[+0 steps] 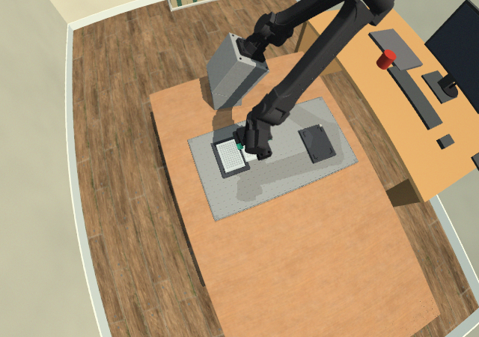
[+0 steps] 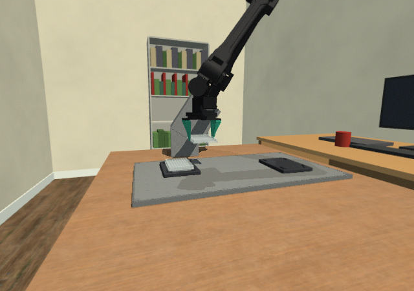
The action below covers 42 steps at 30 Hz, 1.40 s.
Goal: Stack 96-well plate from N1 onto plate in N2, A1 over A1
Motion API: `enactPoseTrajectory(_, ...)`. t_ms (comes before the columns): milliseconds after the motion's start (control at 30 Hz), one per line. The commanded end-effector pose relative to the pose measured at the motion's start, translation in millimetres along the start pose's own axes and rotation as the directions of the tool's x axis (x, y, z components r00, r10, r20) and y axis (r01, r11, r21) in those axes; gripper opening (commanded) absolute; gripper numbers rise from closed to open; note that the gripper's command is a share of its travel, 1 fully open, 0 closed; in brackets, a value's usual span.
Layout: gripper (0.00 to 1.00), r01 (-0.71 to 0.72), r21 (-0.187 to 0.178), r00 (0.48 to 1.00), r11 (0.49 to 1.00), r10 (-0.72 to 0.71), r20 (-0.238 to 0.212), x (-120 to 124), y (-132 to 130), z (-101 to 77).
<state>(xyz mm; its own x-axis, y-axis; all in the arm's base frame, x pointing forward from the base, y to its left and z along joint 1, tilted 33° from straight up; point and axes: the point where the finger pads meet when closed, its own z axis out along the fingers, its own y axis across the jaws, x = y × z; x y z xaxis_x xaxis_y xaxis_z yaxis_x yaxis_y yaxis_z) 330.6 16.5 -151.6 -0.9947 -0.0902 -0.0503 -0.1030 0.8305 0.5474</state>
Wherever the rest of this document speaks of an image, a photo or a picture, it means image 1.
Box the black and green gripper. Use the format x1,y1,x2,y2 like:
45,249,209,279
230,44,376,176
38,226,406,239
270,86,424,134
233,126,272,150

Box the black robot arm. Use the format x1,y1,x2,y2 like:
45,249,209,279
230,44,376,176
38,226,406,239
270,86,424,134
236,0,394,161

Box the white well plate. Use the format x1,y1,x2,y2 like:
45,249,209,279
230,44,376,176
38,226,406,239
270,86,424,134
216,139,245,173
242,145,257,162

